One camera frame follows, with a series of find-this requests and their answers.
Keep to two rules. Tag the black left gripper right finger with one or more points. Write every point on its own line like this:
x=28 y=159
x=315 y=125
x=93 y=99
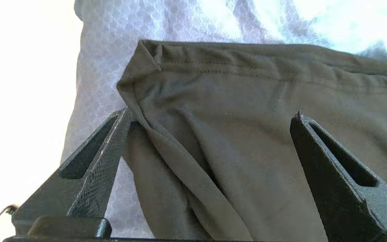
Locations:
x=341 y=201

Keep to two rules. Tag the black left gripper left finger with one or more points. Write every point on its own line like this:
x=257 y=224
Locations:
x=89 y=188

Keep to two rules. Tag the black printed T-shirt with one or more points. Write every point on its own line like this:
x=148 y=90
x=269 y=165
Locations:
x=230 y=117

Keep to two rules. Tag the blue bed sheet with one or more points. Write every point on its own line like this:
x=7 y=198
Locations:
x=102 y=60

